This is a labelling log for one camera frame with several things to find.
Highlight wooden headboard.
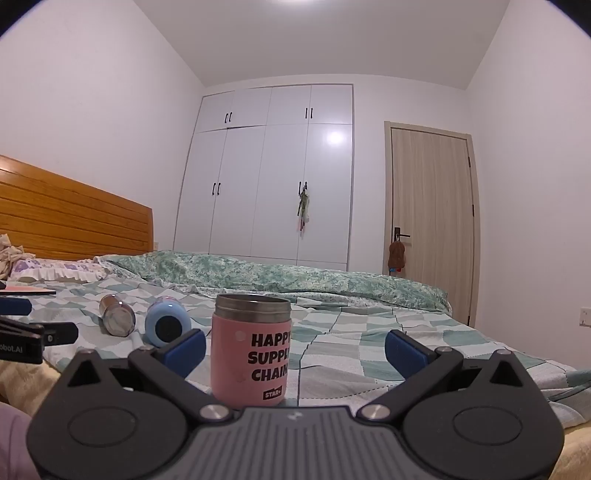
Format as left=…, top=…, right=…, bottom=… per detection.
left=0, top=154, right=154, bottom=262

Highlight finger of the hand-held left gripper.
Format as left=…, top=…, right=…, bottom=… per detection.
left=0, top=318, right=79, bottom=345
left=0, top=298, right=33, bottom=317

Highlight pink cup with steel rim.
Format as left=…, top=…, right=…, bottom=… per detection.
left=211, top=294, right=293, bottom=407

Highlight person's pink clothing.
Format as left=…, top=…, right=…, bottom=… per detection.
left=0, top=401, right=36, bottom=480

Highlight wooden door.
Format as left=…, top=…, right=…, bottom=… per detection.
left=383, top=121, right=478, bottom=327

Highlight purple floral pillow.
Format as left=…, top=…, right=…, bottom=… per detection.
left=9, top=257, right=110, bottom=284

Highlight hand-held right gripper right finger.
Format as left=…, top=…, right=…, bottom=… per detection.
left=360, top=330, right=536, bottom=422

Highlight red flat book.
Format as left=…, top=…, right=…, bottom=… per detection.
left=0, top=285, right=57, bottom=296

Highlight brown bag on door handle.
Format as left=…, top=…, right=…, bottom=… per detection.
left=388, top=240, right=407, bottom=274

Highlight beige crumpled cloth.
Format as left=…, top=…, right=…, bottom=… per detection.
left=0, top=234, right=26, bottom=280

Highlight light blue cup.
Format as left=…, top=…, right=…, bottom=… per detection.
left=144, top=298, right=192, bottom=348

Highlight green floral quilt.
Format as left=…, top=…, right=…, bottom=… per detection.
left=95, top=250, right=452, bottom=315

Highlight yellow blanket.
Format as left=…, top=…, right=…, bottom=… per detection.
left=0, top=355, right=591, bottom=480

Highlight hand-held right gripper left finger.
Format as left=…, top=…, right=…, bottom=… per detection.
left=59, top=329, right=232, bottom=423

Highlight white wardrobe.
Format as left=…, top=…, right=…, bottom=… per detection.
left=173, top=84, right=355, bottom=272

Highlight checked bed sheet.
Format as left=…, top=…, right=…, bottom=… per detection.
left=0, top=272, right=591, bottom=416

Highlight keys hanging on wardrobe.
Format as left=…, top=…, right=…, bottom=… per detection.
left=296, top=182, right=311, bottom=232

